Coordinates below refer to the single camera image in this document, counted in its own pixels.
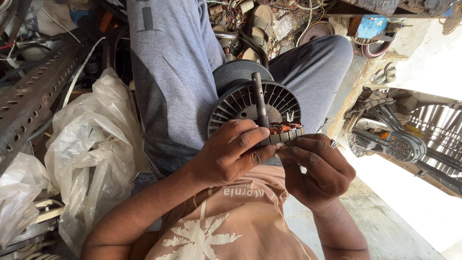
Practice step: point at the white metal frame pieces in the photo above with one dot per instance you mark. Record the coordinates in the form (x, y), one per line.
(32, 231)

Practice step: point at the person's left hand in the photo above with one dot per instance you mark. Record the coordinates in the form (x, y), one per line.
(220, 159)

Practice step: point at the cluttered heap of parts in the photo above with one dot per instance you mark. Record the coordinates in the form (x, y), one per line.
(47, 25)

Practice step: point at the peach printed t-shirt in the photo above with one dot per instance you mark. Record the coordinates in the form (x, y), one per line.
(231, 224)

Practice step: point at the black curved metal tube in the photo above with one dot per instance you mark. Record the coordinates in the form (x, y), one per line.
(258, 47)

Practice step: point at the large crumpled clear plastic bag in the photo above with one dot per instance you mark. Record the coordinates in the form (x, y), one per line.
(97, 151)

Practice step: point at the checked cloth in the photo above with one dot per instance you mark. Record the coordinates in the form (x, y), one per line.
(368, 103)

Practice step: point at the red-rimmed round motor part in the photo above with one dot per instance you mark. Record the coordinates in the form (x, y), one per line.
(377, 50)

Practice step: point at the blue box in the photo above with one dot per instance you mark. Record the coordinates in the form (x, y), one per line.
(371, 27)

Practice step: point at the pair of pale slippers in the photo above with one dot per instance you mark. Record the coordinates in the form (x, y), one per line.
(385, 73)

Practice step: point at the rusty perforated metal angle bar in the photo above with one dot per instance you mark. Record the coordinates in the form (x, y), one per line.
(32, 97)

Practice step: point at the person's right hand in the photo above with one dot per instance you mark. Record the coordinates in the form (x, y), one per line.
(321, 173)

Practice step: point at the grey finned fan motor cover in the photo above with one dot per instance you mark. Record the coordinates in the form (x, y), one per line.
(234, 104)

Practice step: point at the round rusty metal disc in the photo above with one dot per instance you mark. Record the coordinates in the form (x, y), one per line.
(317, 31)

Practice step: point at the grey trousers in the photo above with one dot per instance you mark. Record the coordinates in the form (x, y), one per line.
(173, 90)

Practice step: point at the grey domed fan motor cover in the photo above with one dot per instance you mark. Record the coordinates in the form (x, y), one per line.
(231, 74)

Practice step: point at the worn wooden bench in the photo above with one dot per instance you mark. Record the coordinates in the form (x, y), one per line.
(397, 6)

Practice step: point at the small crumpled clear plastic bag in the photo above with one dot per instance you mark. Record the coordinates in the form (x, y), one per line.
(18, 195)

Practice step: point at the copper-wound motor stator with shaft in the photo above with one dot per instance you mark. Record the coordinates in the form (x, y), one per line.
(260, 97)

